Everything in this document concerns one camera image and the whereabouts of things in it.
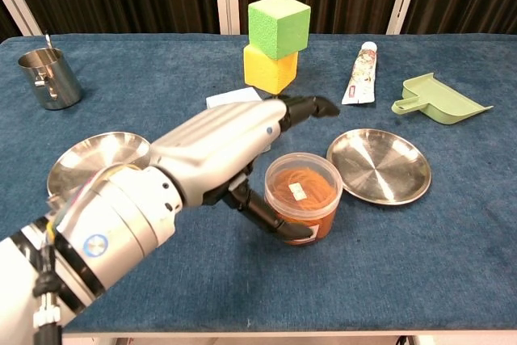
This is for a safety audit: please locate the green plastic dustpan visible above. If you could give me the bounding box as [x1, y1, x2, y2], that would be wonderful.
[390, 73, 494, 126]

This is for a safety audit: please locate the green foam cube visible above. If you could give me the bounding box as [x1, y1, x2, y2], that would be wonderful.
[247, 0, 312, 59]

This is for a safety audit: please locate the white printed paste tube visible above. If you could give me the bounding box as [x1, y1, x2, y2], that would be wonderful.
[341, 41, 380, 106]

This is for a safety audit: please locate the yellow foam cube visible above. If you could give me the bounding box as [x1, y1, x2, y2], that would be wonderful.
[242, 44, 300, 95]

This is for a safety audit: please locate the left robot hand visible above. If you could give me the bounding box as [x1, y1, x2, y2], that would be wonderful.
[149, 95, 341, 242]

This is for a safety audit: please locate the blue table cloth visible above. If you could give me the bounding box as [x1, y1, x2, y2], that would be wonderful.
[0, 33, 517, 332]

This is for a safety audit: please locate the round steel plate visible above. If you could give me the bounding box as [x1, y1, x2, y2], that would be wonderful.
[326, 128, 432, 205]
[46, 131, 154, 199]

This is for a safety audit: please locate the light blue foam cube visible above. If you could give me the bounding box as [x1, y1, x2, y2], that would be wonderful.
[205, 86, 263, 111]

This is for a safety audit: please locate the clear jar with orange contents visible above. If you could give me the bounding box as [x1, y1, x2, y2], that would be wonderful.
[264, 152, 344, 246]

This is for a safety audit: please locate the steel mug with handle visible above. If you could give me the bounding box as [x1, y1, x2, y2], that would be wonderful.
[17, 48, 83, 111]

